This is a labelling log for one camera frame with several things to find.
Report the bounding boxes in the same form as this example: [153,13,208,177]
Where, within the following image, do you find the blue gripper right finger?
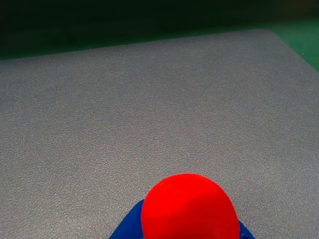
[238,218,256,239]

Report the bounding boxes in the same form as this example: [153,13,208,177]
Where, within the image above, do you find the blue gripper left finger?
[109,199,146,239]

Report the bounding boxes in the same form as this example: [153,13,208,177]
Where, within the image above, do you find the red ball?
[140,173,241,239]

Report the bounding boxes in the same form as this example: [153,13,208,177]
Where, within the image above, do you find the grey mat with lettering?
[0,29,319,239]

